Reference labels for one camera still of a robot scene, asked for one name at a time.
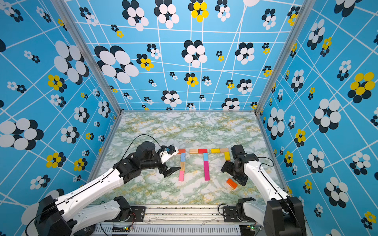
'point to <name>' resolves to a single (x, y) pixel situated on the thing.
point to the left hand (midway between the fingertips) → (178, 157)
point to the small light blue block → (205, 157)
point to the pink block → (181, 175)
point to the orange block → (231, 182)
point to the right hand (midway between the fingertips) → (231, 174)
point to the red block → (203, 150)
